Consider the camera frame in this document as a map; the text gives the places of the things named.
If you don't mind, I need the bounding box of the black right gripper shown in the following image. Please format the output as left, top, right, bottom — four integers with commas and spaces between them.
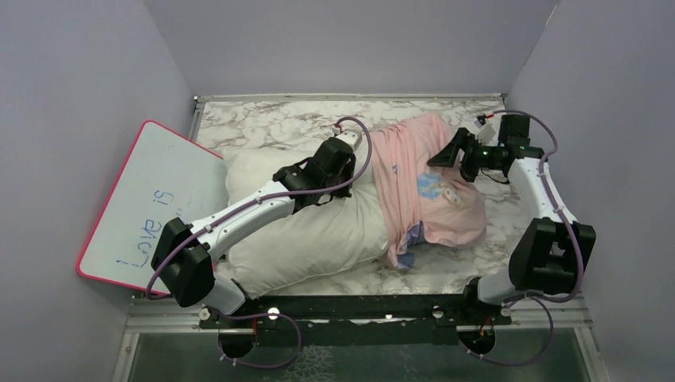
427, 127, 501, 183

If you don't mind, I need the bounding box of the white pillow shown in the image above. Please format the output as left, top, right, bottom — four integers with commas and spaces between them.
217, 147, 389, 298

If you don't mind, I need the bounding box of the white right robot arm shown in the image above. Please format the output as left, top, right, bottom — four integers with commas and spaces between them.
427, 110, 596, 324

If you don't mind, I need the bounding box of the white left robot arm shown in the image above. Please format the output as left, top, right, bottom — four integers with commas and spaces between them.
146, 132, 362, 327

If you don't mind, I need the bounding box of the pink-framed whiteboard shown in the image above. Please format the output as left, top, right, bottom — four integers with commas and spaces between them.
76, 120, 228, 290

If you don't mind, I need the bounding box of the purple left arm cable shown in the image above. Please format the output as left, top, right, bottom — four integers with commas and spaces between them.
145, 115, 373, 370

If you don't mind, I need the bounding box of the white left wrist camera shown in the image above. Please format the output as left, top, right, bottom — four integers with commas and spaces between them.
334, 129, 364, 153

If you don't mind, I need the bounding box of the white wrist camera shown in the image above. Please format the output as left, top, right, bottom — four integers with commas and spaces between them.
474, 115, 497, 146
334, 129, 364, 153

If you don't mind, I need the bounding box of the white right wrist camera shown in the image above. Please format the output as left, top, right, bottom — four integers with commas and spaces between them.
474, 115, 497, 146

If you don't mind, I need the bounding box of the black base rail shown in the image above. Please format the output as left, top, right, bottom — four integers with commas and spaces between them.
198, 294, 512, 347

